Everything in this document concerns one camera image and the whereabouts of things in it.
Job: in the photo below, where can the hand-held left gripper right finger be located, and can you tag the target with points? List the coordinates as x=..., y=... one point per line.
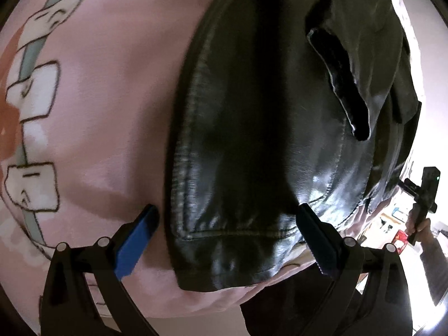
x=316, y=241

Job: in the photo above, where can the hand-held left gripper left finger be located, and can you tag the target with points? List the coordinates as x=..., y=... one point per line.
x=138, y=238

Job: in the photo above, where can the black leather jacket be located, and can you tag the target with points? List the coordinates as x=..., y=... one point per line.
x=262, y=112

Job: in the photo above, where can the person's right forearm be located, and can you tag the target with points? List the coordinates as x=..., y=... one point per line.
x=434, y=273

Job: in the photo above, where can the person's right hand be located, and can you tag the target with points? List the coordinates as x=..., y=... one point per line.
x=421, y=229

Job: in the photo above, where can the pink printed blanket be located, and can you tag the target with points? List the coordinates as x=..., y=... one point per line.
x=105, y=112

